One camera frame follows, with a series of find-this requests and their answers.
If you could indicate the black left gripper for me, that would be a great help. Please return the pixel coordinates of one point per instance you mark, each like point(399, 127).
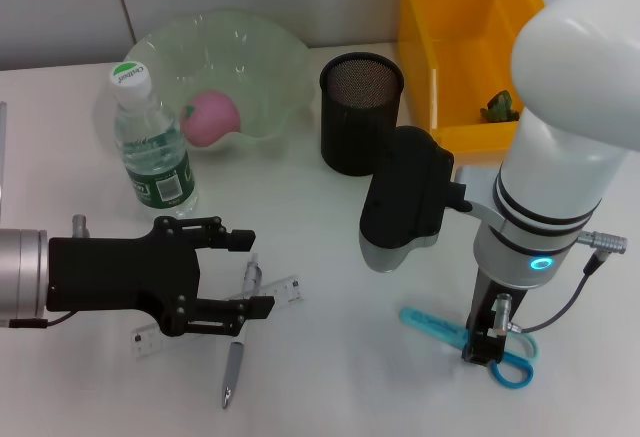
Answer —
point(117, 274)

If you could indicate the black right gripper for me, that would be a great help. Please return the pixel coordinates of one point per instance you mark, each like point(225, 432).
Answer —
point(485, 302)

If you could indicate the clear plastic ruler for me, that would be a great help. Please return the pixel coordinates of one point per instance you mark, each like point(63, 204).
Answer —
point(280, 293)

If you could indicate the blue capped scissors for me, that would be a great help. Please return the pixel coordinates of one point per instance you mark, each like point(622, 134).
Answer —
point(430, 321)

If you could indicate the clear green-label water bottle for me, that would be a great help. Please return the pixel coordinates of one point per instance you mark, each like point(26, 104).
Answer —
point(155, 157)

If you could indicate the pink toy peach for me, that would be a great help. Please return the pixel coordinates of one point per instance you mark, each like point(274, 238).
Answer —
point(210, 119)

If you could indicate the green plastic wrapper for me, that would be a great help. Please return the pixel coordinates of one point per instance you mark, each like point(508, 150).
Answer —
point(497, 107)

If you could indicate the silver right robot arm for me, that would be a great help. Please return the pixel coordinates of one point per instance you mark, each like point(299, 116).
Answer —
point(560, 157)

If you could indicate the silver white ballpoint pen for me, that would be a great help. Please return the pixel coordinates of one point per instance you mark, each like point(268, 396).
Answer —
point(232, 367)

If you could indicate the black mesh pen holder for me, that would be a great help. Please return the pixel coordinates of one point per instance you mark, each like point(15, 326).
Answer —
point(350, 122)

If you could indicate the pale green glass fruit bowl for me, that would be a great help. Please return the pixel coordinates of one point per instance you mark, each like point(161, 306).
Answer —
point(240, 57)

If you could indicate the yellow plastic bin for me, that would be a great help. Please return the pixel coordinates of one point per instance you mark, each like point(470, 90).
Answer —
point(450, 32)

